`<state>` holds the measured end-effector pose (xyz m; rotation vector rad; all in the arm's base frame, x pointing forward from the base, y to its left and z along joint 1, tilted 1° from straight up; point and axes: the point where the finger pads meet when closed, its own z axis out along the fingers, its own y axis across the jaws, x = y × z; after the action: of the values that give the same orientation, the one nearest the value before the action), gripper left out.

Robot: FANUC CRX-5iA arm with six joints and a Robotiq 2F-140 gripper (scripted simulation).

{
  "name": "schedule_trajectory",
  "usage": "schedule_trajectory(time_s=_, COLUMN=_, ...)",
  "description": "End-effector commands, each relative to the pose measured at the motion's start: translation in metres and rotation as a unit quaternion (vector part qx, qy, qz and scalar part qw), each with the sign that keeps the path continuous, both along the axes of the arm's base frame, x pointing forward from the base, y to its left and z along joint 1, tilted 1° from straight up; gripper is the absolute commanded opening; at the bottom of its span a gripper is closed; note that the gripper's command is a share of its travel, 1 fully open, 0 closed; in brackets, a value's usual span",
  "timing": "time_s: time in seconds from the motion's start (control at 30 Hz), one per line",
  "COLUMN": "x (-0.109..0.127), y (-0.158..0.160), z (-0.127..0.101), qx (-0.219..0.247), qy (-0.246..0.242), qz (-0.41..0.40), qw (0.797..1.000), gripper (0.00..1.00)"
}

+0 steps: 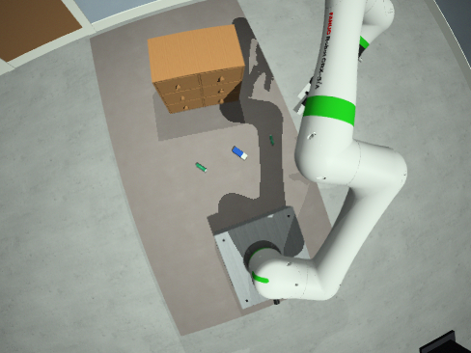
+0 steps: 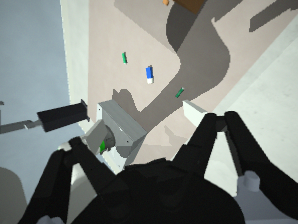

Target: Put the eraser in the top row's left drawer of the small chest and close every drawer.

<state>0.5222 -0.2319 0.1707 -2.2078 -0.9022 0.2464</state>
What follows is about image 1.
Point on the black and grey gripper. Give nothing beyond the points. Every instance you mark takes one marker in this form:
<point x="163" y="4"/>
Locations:
<point x="299" y="108"/>

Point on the blue and white eraser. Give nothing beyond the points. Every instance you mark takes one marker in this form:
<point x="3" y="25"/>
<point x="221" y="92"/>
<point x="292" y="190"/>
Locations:
<point x="239" y="153"/>

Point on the small wooden chest of drawers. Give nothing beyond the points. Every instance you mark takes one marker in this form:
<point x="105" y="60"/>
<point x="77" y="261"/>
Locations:
<point x="194" y="52"/>

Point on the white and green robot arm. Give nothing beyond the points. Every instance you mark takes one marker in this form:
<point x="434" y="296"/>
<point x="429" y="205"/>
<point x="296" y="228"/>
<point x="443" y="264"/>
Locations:
<point x="326" y="153"/>

